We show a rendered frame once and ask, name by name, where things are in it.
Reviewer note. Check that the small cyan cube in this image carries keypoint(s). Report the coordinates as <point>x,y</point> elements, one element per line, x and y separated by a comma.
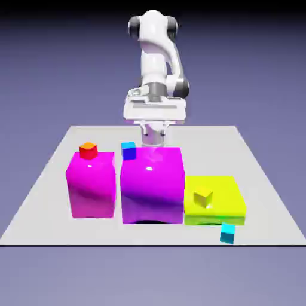
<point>227,233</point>

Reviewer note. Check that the large yellow box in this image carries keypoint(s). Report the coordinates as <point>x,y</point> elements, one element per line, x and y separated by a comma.
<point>220,203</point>

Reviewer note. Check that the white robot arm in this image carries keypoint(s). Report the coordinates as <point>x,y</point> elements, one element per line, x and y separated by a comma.
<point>155,47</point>

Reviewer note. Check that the large magenta box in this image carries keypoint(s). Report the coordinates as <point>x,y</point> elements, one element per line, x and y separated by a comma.
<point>92,186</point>

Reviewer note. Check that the small blue cube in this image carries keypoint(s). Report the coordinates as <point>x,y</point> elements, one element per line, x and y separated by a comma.
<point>129,153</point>

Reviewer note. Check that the large purple box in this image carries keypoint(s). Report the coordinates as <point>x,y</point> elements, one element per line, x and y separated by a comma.
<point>153,186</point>

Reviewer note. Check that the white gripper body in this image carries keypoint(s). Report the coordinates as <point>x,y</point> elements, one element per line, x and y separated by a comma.
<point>155,112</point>

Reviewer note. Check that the small yellow cube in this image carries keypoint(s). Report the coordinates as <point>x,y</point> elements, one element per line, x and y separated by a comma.
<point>203,197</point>

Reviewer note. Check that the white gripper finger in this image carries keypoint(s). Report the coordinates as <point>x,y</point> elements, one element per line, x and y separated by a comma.
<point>163,129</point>
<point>144,129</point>

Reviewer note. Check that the small red cube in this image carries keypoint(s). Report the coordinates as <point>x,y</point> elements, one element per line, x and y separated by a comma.
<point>88,151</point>

